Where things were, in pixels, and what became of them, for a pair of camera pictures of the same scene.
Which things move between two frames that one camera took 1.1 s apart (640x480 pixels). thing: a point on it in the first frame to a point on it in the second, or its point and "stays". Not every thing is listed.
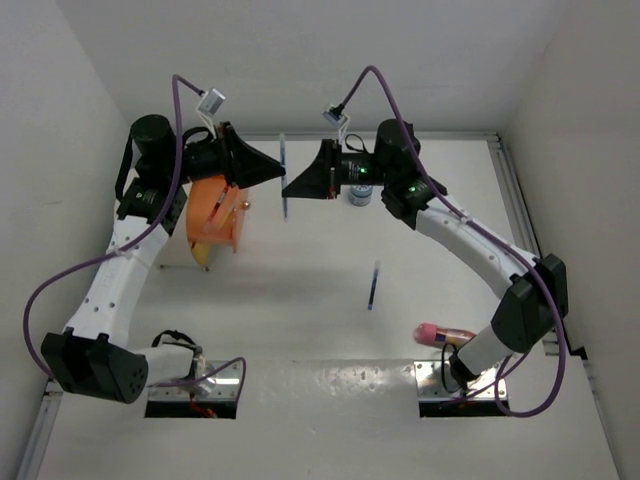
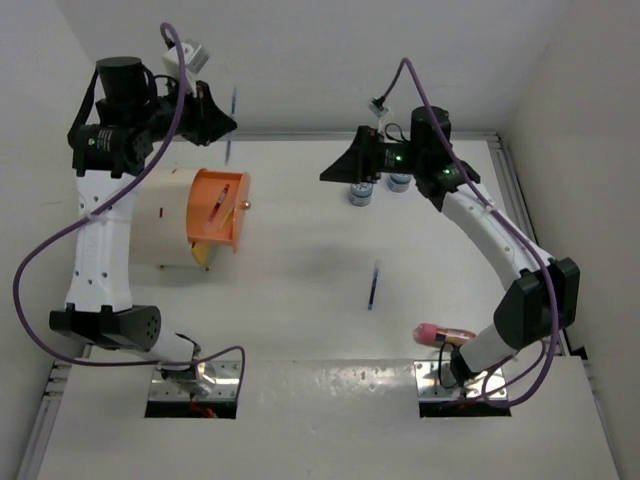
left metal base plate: (216, 381) stays
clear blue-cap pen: (283, 174) to (228, 149)
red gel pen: (218, 203) stays
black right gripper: (314, 182) to (360, 162)
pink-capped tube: (432, 334) stays
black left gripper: (246, 165) to (206, 123)
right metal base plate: (435, 380) stays
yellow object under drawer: (200, 252) stays
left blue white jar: (360, 194) stays
